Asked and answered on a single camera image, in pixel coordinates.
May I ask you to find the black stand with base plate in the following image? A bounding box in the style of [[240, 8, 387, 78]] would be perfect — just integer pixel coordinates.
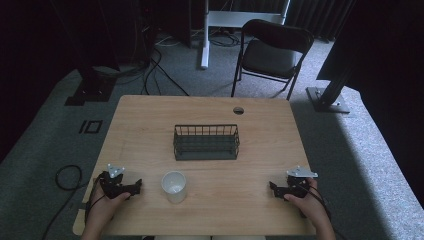
[[64, 65, 118, 107]]

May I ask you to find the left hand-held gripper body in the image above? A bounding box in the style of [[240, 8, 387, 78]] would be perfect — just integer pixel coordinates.
[[98, 163, 135, 201]]

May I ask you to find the black folding chair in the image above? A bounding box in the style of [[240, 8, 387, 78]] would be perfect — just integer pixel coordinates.
[[230, 18, 315, 102]]

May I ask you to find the bundle of black floor cables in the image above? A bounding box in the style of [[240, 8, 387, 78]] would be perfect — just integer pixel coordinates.
[[113, 33, 192, 98]]

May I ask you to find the person's right hand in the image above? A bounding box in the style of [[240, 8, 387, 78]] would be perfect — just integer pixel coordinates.
[[283, 177, 332, 229]]

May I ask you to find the dark curtain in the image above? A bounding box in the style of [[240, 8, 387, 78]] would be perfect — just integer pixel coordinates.
[[286, 0, 356, 42]]

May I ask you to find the black post with grey base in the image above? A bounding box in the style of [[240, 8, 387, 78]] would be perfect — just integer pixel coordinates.
[[305, 56, 355, 115]]

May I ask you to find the black looped floor cable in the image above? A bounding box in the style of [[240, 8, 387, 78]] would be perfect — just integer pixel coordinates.
[[41, 164, 88, 240]]

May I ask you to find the hand-held gripper cable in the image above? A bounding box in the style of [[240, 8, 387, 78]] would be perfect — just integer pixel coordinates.
[[298, 185, 332, 222], [84, 177, 105, 226]]

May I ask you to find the right hand-held gripper cable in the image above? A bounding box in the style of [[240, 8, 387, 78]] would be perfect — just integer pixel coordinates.
[[298, 185, 332, 222]]

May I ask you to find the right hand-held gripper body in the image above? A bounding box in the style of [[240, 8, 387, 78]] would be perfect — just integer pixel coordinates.
[[281, 165, 319, 202]]

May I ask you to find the person's left hand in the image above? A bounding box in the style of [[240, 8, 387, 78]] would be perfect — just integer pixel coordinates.
[[87, 183, 132, 232]]

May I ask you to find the black wire basket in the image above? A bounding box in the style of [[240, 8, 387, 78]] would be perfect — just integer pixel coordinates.
[[172, 124, 241, 162]]

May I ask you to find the white desk frame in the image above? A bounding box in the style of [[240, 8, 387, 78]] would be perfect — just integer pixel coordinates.
[[199, 0, 292, 71]]

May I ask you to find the left hand-held gripper cable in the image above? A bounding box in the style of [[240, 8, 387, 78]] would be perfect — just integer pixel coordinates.
[[84, 177, 105, 226]]

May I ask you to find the white cup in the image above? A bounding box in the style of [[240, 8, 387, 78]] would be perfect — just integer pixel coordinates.
[[161, 170, 188, 205]]

